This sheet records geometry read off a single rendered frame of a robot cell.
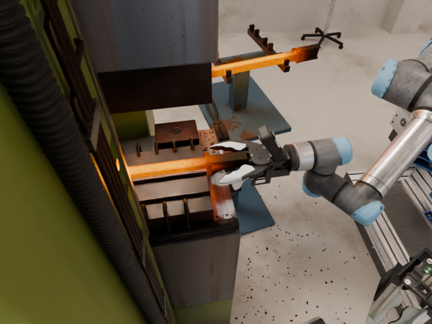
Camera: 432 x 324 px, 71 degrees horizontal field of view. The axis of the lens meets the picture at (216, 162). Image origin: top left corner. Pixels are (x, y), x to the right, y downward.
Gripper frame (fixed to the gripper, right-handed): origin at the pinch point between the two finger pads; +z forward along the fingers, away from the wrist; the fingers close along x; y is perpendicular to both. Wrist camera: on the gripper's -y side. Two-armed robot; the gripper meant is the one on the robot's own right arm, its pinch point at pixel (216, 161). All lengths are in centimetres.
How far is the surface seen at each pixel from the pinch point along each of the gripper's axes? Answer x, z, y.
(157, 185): -4.0, 14.6, 1.0
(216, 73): 35.4, -6.4, -2.6
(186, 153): 4.8, 6.9, 0.8
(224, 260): -15.9, 0.5, 21.6
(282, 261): 13, -38, 100
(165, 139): 12.4, 11.9, 2.0
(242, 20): 283, -80, 86
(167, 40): -17.3, 8.4, -39.8
